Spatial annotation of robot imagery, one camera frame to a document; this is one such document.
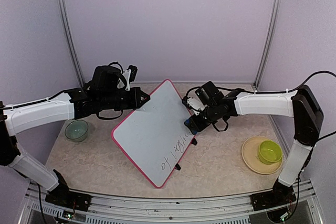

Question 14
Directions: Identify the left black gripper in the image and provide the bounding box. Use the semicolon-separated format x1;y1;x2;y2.
99;87;150;110

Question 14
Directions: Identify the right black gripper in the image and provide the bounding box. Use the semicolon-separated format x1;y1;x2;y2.
188;104;219;133

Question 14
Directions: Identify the blue whiteboard eraser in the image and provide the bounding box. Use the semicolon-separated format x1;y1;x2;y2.
184;120;197;135

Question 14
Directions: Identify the pink framed whiteboard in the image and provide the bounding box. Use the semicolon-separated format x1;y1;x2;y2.
111;79;195;188

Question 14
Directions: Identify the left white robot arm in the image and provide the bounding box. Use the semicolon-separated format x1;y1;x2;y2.
1;62;150;206

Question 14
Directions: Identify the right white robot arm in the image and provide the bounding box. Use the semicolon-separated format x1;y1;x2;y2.
182;81;324;205

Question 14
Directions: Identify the right black board stand foot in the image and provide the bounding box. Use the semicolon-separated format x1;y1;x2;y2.
191;138;198;145

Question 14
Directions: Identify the black board stand foot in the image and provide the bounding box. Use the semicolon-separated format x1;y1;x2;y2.
174;164;181;170
191;138;198;145

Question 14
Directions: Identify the left black board stand foot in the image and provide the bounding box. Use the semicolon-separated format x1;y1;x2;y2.
174;164;181;170

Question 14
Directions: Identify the beige round plate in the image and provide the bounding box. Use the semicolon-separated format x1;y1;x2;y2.
241;136;283;175

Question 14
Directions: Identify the lime green bowl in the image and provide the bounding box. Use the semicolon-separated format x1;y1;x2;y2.
258;140;283;165

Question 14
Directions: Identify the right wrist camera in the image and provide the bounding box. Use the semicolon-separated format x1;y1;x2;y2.
182;96;205;116

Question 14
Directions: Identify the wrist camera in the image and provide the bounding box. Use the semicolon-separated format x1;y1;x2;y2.
182;96;205;116
117;65;138;91

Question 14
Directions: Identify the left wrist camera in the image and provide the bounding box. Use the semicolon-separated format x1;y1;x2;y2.
117;65;138;91

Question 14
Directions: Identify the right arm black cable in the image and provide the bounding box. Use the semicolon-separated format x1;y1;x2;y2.
184;70;336;132

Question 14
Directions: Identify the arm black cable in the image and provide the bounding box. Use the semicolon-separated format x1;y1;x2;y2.
5;61;127;120
184;70;336;132

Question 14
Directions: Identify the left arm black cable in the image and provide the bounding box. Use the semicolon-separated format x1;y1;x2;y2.
5;61;127;120

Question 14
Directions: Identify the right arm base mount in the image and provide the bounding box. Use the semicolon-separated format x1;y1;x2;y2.
250;181;297;211

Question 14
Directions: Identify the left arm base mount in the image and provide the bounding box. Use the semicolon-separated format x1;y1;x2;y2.
45;169;91;212

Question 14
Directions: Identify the left aluminium frame post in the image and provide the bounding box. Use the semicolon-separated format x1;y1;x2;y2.
57;0;85;87

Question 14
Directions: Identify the aluminium frame post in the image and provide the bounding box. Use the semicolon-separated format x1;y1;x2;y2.
253;0;281;90
57;0;85;87

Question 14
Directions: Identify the right aluminium frame post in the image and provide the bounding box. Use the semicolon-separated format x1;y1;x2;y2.
253;0;281;90

